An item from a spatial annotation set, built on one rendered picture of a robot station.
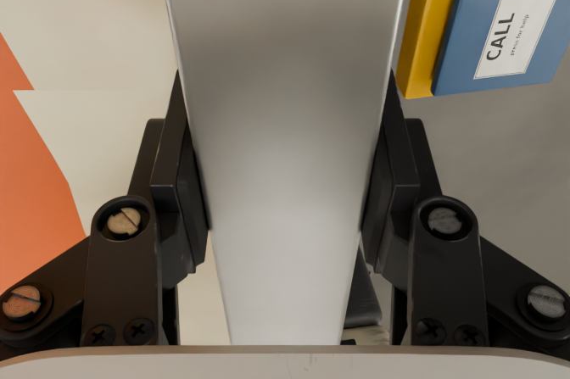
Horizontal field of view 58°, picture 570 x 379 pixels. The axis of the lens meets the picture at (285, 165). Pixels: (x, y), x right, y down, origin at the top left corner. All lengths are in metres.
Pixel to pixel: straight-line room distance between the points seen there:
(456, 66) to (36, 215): 0.30
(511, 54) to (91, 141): 0.33
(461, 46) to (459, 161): 1.78
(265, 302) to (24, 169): 0.09
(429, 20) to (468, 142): 1.72
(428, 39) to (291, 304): 0.28
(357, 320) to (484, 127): 1.11
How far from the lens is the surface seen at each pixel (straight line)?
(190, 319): 0.25
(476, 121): 2.03
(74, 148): 0.17
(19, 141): 0.17
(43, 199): 0.19
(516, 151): 2.27
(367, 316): 1.18
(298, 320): 0.17
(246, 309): 0.16
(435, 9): 0.39
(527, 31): 0.41
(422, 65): 0.41
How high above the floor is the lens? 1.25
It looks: 42 degrees down
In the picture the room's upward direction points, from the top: 166 degrees clockwise
